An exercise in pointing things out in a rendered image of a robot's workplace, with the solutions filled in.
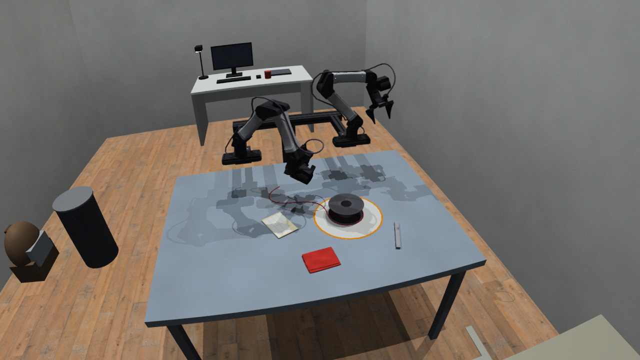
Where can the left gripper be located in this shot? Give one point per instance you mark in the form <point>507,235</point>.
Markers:
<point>370,111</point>

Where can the red cloth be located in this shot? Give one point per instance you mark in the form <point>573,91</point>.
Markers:
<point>321,259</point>

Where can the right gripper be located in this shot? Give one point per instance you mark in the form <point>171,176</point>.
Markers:
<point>294,177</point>

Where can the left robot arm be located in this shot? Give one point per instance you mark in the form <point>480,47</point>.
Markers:
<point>374,84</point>

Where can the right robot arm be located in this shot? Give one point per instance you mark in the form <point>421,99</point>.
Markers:
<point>297,160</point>

